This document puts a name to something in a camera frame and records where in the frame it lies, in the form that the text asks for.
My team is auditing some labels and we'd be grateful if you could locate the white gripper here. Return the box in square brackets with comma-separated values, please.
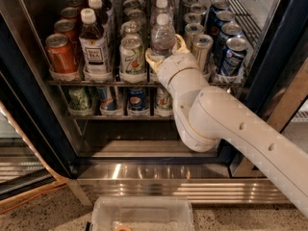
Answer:
[145, 34, 200, 88]

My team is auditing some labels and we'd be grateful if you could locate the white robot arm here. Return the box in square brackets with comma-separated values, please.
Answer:
[145, 35, 308, 216]

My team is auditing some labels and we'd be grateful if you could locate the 7up can lower shelf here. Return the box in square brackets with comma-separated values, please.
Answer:
[156, 88, 172, 110]

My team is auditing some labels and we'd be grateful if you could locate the pepsi can lower shelf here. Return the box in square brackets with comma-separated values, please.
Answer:
[128, 88, 147, 111]

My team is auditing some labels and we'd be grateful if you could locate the front tea bottle white cap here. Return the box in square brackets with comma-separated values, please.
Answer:
[79, 9, 111, 74]

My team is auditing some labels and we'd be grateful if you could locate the blue can lower shelf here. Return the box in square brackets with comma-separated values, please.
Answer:
[96, 87, 116, 111]

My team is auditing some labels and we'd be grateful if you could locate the green can lower shelf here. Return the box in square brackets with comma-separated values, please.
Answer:
[68, 87, 91, 111]

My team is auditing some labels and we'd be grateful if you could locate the left fridge glass door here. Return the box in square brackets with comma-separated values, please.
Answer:
[0, 70, 68, 213]

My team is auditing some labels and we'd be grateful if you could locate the silver energy drink can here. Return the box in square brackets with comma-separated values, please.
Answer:
[192, 34, 214, 74]
[184, 23, 204, 50]

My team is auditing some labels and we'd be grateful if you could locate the front 7up can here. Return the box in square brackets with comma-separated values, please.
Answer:
[119, 35, 145, 75]

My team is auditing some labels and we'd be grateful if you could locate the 7up can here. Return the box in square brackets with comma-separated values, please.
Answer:
[119, 35, 145, 75]
[120, 20, 141, 38]

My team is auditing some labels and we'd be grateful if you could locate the front silver energy drink can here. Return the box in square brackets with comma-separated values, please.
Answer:
[192, 34, 214, 74]

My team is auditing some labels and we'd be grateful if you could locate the blue pepsi can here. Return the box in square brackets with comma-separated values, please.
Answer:
[207, 0, 230, 27]
[214, 22, 243, 64]
[218, 37, 247, 77]
[209, 11, 236, 39]

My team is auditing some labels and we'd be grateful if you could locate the front blue pepsi can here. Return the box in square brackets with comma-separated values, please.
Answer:
[218, 37, 247, 77]

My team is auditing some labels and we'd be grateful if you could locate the orange soda can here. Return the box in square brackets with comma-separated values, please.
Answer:
[45, 34, 78, 74]
[54, 19, 79, 53]
[61, 7, 80, 24]

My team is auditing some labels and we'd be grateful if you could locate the front orange soda can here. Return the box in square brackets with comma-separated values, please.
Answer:
[45, 34, 78, 74]

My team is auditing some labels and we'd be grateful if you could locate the clear plastic bin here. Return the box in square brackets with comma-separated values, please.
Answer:
[89, 196, 194, 231]

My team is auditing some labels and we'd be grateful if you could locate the top wire fridge shelf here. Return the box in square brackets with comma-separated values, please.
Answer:
[47, 0, 270, 89]

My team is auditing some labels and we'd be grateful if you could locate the wire fridge shelf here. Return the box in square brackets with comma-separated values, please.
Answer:
[47, 0, 270, 89]
[67, 87, 173, 120]

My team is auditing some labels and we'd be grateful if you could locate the lower wire fridge shelf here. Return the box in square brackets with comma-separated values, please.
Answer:
[67, 87, 173, 120]

